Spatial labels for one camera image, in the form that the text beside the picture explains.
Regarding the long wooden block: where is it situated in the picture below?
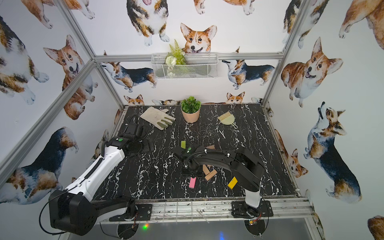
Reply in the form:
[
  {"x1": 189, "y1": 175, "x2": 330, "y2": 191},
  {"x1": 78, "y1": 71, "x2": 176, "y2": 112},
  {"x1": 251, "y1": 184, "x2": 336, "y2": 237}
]
[{"x1": 203, "y1": 165, "x2": 210, "y2": 176}]

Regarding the pink block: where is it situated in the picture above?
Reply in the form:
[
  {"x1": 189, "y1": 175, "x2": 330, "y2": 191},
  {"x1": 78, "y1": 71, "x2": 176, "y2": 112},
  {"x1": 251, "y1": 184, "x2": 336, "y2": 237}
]
[{"x1": 189, "y1": 178, "x2": 197, "y2": 189}]

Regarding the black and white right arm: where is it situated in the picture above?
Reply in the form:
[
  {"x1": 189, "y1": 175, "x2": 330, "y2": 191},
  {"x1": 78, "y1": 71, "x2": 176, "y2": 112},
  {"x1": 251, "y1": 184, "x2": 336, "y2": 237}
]
[{"x1": 172, "y1": 145, "x2": 265, "y2": 208}]

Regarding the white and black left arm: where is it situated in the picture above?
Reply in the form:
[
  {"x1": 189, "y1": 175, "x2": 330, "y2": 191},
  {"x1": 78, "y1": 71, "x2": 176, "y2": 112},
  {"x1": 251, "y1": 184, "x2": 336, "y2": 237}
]
[{"x1": 48, "y1": 125, "x2": 142, "y2": 236}]

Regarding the white and green work glove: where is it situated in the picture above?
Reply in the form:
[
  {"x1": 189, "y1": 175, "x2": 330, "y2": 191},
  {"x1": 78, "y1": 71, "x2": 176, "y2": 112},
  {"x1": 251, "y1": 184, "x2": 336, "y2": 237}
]
[{"x1": 140, "y1": 107, "x2": 176, "y2": 130}]

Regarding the wooden block numbered twelve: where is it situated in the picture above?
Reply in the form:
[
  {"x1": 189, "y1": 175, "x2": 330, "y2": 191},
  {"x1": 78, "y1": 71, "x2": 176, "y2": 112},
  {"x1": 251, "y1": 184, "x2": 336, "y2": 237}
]
[{"x1": 205, "y1": 170, "x2": 217, "y2": 181}]

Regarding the pink plant pot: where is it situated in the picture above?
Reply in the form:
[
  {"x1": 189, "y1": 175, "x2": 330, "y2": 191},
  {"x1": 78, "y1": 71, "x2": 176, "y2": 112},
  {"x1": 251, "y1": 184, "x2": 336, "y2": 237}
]
[{"x1": 182, "y1": 110, "x2": 200, "y2": 123}]

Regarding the large yellow block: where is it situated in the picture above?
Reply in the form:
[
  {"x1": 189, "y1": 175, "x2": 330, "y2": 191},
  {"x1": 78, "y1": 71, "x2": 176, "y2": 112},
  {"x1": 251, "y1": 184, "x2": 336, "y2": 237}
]
[{"x1": 228, "y1": 177, "x2": 238, "y2": 190}]

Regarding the green artificial potted plant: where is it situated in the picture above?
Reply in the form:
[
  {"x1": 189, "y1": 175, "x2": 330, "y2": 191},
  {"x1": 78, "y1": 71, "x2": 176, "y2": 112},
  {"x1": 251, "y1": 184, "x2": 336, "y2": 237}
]
[{"x1": 181, "y1": 96, "x2": 201, "y2": 114}]

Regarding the fern and white flower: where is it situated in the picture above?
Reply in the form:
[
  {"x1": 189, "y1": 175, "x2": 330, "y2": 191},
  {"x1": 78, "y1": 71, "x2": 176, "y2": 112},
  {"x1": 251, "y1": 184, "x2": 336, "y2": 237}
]
[{"x1": 165, "y1": 40, "x2": 187, "y2": 78}]

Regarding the aluminium front rail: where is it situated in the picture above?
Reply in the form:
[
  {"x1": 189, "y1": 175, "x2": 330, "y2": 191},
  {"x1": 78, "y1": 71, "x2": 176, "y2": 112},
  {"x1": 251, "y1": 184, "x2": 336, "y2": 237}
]
[{"x1": 96, "y1": 198, "x2": 315, "y2": 224}]

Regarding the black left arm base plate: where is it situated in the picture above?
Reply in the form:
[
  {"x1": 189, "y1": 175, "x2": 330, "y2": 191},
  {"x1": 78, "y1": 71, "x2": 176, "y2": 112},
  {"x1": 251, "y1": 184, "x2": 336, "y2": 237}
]
[{"x1": 109, "y1": 204, "x2": 153, "y2": 222}]

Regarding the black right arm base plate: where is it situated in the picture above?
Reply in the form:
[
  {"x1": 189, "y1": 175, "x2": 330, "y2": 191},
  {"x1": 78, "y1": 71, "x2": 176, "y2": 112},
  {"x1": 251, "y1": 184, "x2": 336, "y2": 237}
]
[{"x1": 231, "y1": 199, "x2": 274, "y2": 219}]

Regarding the white wire wall basket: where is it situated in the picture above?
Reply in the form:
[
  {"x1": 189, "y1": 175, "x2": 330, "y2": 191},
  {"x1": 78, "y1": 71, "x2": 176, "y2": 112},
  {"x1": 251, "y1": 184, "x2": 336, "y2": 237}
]
[{"x1": 151, "y1": 53, "x2": 219, "y2": 80}]

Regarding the aluminium frame post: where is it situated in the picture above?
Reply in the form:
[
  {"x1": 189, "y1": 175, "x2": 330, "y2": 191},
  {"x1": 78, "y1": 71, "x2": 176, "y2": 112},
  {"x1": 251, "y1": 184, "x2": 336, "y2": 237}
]
[{"x1": 53, "y1": 0, "x2": 125, "y2": 109}]

